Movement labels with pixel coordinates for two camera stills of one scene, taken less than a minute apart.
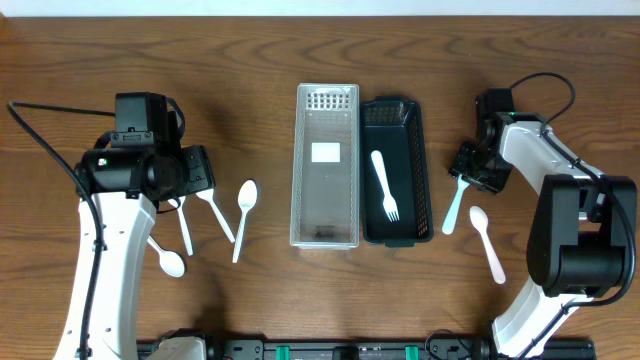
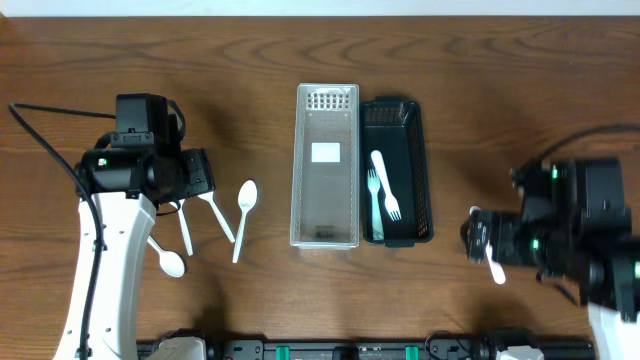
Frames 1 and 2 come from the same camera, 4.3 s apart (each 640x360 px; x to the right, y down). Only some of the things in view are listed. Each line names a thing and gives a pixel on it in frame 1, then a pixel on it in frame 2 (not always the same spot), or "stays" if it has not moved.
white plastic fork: [389, 204] stays
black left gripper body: [198, 170] stays
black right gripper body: [475, 168] → [480, 234]
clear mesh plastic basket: [325, 206] stays
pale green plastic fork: [448, 224] → [374, 186]
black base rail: [369, 350] stays
